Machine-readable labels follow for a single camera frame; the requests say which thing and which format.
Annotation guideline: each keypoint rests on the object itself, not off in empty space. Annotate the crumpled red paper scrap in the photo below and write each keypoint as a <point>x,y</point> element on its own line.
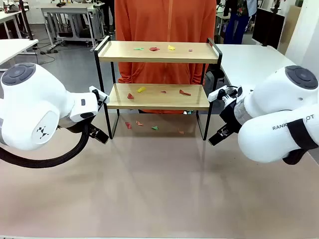
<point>154,49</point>

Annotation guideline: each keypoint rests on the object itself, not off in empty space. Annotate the large white table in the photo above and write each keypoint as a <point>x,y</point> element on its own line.
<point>249,59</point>

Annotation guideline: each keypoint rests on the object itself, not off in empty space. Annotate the beige cardboard panel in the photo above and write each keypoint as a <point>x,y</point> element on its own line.
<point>291,25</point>

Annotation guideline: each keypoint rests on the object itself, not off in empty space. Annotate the black monitor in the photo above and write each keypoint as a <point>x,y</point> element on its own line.
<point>268,27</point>

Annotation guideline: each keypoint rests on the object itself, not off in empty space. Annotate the white background desk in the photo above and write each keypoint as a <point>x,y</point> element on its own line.
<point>7,16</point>

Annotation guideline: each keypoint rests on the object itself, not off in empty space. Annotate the white side table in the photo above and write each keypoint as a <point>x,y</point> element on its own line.
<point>15,47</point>

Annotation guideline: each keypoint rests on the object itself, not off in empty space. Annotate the two-tier wood metal shelf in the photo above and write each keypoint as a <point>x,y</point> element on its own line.
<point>159,59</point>

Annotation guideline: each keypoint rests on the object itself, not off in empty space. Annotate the white green paper scrap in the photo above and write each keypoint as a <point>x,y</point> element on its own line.
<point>187,112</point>

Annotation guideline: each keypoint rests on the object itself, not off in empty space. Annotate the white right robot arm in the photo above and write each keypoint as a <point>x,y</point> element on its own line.
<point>274,99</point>

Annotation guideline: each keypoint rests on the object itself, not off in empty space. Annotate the black office chair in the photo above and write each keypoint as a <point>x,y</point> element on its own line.
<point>210,78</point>

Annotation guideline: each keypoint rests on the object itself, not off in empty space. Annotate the person in blue trousers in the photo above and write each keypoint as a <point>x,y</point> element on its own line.
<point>235,27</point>

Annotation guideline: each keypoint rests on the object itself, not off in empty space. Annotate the floor power strip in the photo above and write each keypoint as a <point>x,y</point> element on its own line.
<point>48,51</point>

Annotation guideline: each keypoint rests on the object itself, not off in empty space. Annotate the person in dark trousers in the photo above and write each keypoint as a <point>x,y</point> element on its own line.
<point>108,15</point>

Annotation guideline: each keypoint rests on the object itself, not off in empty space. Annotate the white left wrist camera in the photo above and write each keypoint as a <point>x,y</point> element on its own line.
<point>103,97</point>

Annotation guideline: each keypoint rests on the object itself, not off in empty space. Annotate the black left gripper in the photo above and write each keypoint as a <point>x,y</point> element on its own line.
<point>93,130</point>

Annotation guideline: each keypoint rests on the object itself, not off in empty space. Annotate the person in orange hoodie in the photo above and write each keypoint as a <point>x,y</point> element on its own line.
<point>164,22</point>

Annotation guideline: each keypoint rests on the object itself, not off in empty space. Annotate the person's right forearm orange sleeve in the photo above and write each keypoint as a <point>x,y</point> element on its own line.
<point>124,74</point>

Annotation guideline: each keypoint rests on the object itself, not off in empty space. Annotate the person's left forearm orange sleeve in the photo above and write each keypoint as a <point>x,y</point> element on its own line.
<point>197,74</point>

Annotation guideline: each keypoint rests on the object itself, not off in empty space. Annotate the green triangular paper scrap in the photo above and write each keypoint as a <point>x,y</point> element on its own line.
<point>155,128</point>

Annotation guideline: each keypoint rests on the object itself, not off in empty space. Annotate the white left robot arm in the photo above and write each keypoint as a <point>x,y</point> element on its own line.
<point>30,104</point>

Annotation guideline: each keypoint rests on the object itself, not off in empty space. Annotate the red-orange paper scrap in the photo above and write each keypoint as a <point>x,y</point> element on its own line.
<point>139,123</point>

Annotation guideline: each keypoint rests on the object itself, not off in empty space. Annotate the grey metal desk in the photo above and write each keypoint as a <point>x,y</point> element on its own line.
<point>64,10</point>

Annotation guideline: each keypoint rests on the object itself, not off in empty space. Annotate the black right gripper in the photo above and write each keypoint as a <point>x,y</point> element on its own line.
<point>231,117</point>

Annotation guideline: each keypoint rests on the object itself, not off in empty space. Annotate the yellow paper scrap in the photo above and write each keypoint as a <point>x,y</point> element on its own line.
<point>171,48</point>
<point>141,89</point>

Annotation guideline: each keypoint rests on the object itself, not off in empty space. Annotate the long green paper scrap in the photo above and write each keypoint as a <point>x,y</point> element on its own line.
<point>138,48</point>

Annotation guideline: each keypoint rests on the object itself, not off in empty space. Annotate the black stand pole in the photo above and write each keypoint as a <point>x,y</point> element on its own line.
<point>26,22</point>

